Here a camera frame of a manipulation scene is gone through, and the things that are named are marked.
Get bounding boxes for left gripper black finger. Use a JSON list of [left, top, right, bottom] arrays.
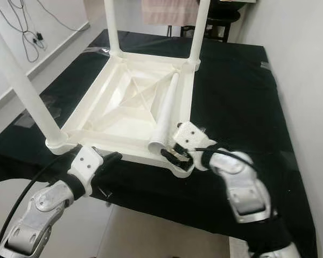
[[100, 152, 123, 168]]

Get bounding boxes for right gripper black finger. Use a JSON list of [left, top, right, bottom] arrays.
[[160, 148, 184, 164]]

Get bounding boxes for white plastic table top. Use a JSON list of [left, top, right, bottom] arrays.
[[46, 49, 202, 178]]

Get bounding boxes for black tablecloth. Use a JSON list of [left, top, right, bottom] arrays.
[[0, 30, 318, 258]]

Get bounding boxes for crumpled clear tape patch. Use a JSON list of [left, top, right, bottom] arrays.
[[16, 107, 62, 130]]

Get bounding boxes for clear tape strip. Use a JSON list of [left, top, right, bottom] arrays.
[[82, 47, 111, 54]]

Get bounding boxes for beige fringed cloth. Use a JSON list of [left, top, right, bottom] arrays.
[[141, 0, 200, 26]]

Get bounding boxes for black round stool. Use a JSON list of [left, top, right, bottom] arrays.
[[205, 11, 240, 42]]

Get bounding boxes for black metal bowl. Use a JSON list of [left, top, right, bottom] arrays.
[[210, 0, 256, 11]]

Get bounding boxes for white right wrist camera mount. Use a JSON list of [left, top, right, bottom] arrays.
[[175, 122, 216, 170]]

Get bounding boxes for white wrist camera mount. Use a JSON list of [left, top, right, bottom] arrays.
[[67, 145, 103, 197], [175, 122, 216, 170]]

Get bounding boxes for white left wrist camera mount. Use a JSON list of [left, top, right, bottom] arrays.
[[67, 145, 103, 197]]

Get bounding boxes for long black wall cable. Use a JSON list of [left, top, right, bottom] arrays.
[[35, 0, 89, 32]]

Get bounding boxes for black charger cable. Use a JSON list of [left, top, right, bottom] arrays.
[[0, 0, 46, 62]]

